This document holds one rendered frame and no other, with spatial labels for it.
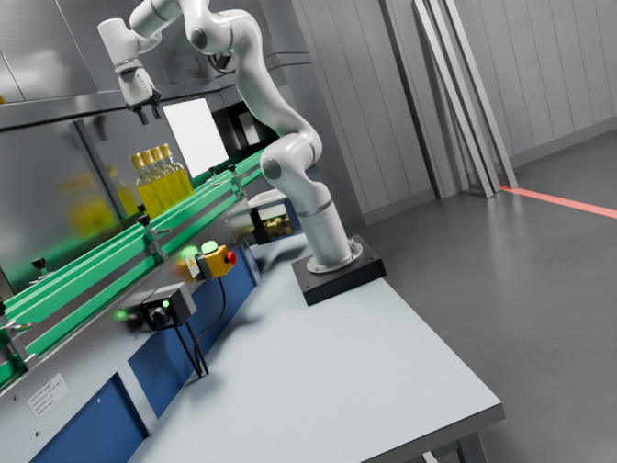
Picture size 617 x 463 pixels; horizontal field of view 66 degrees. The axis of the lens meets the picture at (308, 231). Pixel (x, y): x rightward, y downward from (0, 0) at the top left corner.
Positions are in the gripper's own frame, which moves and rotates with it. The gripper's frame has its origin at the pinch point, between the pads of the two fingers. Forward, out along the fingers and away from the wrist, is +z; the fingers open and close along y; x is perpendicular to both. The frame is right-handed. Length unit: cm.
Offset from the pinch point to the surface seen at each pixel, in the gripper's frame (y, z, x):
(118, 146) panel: -12.1, 5.6, -6.5
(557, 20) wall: 208, 26, 375
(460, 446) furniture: 81, 77, -78
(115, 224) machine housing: -15.0, 28.5, -21.5
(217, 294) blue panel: 14, 58, -27
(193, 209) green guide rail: 13.7, 31.6, -20.7
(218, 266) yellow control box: 21, 48, -33
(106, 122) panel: -12.1, -2.9, -7.4
